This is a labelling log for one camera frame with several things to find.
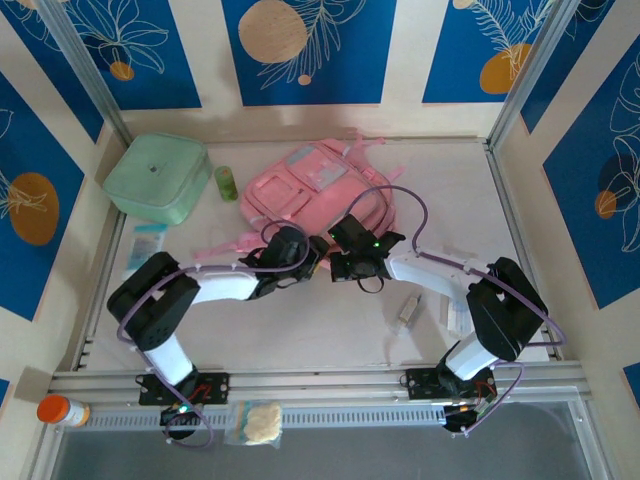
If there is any slotted grey cable duct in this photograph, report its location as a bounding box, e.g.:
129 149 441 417
82 402 451 432

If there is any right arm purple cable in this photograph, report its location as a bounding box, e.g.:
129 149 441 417
349 185 569 436

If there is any mint green zip case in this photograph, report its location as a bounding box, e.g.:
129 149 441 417
102 131 211 226

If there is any aluminium cross rail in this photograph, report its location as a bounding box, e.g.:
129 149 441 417
47 360 587 401

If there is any aluminium frame post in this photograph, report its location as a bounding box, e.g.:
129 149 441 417
37 0 127 146
487 0 586 151

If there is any clear bag of cotton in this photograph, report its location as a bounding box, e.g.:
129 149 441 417
223 399 284 447

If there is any pink backpack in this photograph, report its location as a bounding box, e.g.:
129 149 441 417
194 130 407 281

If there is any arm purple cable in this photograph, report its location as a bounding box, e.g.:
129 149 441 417
349 185 569 436
117 222 311 449

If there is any green cylindrical tube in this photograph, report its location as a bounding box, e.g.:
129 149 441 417
214 165 240 203

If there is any blue white tissue packet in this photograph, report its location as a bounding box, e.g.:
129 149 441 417
123 223 169 274

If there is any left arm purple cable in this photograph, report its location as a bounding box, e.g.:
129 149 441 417
117 222 311 449

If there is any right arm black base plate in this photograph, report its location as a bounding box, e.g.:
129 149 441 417
403 367 499 401

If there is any orange lid bottle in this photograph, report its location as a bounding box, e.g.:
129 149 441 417
37 394 91 429

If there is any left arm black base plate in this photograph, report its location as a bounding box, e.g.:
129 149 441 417
138 370 231 407

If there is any black controller box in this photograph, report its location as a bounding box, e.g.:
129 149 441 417
442 402 496 440
158 403 201 442

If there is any clear ruler set packet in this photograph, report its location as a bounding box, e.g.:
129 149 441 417
439 294 474 340

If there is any small clear vial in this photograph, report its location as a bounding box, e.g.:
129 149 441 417
391 294 426 339

